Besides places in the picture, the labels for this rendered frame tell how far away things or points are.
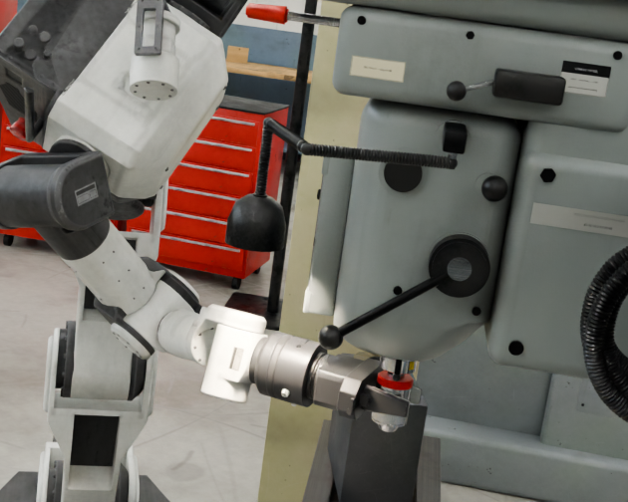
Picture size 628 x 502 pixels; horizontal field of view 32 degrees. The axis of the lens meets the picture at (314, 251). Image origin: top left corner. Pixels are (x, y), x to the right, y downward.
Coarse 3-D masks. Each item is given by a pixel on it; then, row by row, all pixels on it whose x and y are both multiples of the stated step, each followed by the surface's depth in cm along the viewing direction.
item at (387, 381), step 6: (384, 372) 144; (378, 378) 143; (384, 378) 142; (390, 378) 142; (402, 378) 143; (408, 378) 143; (384, 384) 142; (390, 384) 142; (396, 384) 141; (402, 384) 142; (408, 384) 142
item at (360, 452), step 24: (336, 432) 192; (360, 432) 178; (384, 432) 178; (408, 432) 178; (336, 456) 189; (360, 456) 179; (384, 456) 179; (408, 456) 179; (336, 480) 186; (360, 480) 180; (384, 480) 180; (408, 480) 180
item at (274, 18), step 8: (248, 8) 144; (256, 8) 144; (264, 8) 144; (272, 8) 144; (280, 8) 143; (248, 16) 144; (256, 16) 144; (264, 16) 144; (272, 16) 144; (280, 16) 143; (288, 16) 144; (296, 16) 144; (304, 16) 144; (312, 16) 144; (320, 16) 144; (320, 24) 144; (328, 24) 144; (336, 24) 143
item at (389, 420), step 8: (376, 384) 144; (392, 392) 142; (400, 392) 142; (408, 392) 142; (376, 416) 143; (384, 416) 143; (392, 416) 142; (400, 416) 143; (384, 424) 143; (392, 424) 143; (400, 424) 143
